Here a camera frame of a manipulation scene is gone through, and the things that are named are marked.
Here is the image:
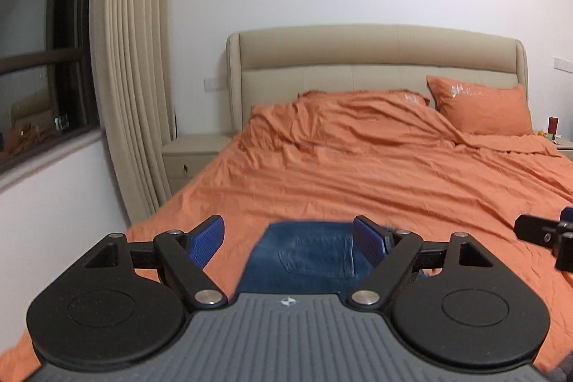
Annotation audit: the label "beige curtain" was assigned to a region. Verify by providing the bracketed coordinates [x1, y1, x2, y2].
[90, 0, 178, 227]

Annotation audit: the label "orange duvet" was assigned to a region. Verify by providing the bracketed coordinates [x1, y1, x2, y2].
[237, 90, 573, 168]

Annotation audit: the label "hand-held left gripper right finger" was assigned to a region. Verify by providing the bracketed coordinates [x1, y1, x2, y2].
[347, 215, 494, 310]

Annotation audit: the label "beige nightstand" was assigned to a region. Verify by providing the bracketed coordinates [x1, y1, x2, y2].
[161, 133, 234, 197]
[532, 132, 573, 164]

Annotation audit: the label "beige padded headboard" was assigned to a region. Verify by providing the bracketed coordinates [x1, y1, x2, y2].
[226, 24, 530, 141]

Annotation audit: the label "orange bedsheet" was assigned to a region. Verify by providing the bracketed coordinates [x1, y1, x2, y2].
[0, 135, 573, 374]

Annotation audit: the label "orange pillow with white print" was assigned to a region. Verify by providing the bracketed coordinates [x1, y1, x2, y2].
[425, 75, 534, 137]

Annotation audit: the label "blue denim pants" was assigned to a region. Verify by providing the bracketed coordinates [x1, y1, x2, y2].
[237, 221, 444, 295]

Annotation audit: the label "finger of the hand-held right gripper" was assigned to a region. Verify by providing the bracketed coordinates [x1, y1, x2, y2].
[554, 230, 573, 274]
[513, 207, 573, 249]

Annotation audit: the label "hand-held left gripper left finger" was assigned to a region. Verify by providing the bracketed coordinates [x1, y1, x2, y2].
[85, 214, 229, 310]

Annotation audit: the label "dark framed window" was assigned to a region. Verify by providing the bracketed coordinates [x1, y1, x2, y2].
[0, 0, 107, 180]

